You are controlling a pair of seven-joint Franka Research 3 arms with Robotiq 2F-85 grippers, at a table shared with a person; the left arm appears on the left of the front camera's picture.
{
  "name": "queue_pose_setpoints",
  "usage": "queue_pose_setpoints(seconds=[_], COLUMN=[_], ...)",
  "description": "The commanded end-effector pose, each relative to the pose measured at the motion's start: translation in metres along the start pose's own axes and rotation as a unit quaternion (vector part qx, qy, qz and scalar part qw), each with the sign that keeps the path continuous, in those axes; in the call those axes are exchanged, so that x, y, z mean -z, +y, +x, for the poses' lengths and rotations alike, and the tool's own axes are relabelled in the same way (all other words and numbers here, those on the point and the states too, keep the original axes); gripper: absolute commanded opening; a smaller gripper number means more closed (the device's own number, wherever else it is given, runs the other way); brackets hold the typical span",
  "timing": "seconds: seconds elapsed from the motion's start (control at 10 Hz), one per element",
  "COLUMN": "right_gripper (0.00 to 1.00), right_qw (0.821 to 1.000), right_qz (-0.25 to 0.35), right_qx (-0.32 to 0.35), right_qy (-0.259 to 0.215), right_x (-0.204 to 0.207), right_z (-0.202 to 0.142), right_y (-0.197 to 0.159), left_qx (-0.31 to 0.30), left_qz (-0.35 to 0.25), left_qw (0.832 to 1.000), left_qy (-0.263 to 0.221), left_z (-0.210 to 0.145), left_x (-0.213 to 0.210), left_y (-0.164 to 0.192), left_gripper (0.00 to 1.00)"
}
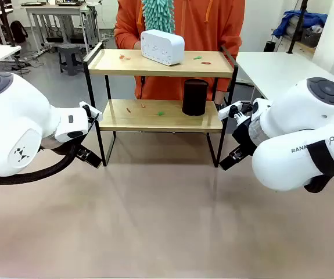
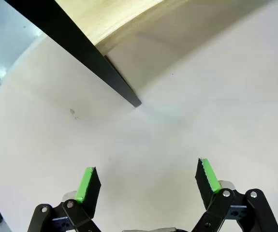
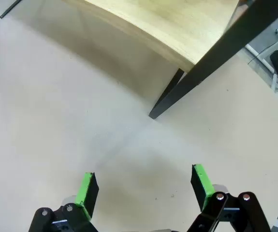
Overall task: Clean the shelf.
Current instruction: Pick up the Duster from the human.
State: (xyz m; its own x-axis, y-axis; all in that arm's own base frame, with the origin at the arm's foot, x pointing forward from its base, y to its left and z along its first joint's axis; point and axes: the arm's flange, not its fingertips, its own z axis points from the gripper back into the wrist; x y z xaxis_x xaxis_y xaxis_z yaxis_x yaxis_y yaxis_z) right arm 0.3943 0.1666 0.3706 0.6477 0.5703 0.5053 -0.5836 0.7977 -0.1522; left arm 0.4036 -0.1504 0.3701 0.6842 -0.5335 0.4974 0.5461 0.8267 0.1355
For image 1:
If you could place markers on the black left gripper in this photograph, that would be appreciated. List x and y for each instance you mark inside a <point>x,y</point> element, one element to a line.
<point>80,148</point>

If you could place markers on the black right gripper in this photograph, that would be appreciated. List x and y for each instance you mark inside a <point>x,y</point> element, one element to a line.
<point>243,139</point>

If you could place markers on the black cylinder speaker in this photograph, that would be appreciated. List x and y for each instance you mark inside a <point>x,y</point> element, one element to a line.
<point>194,97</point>

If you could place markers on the teal chenille duster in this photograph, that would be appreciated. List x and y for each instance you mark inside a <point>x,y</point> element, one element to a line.
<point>158,14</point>

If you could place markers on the person's right forearm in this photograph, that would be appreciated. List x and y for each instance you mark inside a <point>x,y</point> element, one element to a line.
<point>124,37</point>

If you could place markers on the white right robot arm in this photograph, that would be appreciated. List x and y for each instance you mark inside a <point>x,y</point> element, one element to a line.
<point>300,116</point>

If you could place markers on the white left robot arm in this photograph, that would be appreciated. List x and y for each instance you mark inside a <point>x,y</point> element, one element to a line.
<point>10,122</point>

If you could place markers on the two-tier wooden metal shelf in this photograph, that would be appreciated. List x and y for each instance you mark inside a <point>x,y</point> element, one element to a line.
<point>155,68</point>

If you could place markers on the person's left hand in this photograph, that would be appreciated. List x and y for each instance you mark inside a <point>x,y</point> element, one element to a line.
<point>219,97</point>

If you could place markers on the person's right hand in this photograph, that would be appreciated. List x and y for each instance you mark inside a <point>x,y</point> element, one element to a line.
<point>137,45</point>

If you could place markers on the large white table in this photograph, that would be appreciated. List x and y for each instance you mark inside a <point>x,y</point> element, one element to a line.
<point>271,67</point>

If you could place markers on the grey plastic stool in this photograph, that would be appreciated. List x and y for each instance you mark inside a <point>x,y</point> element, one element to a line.
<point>69,50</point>

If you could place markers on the black bin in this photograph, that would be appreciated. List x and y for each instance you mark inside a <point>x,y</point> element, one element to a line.
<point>269,47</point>

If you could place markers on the orange hoodie torso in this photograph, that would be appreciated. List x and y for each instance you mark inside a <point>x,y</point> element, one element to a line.
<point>207,29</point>

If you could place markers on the black stand pole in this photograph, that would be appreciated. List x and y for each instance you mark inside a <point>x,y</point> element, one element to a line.
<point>5,17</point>
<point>296,32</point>

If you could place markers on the black backpack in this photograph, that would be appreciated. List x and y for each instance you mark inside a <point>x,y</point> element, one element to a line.
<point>18,30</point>

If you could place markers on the grey storage crate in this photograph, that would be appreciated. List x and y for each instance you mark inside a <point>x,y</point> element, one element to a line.
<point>310,36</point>

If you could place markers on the grey white workbench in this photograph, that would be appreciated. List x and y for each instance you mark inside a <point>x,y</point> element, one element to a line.
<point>53,10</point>

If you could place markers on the blue cloth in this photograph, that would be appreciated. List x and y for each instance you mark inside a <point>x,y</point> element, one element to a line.
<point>315,17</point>

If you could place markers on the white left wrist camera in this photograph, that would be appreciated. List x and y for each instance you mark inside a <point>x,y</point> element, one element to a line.
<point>91,109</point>

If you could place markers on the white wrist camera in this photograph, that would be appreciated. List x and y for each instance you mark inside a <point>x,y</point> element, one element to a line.
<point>91,109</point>
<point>226,112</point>

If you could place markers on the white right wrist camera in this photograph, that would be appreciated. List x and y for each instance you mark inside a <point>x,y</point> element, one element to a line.
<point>226,112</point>

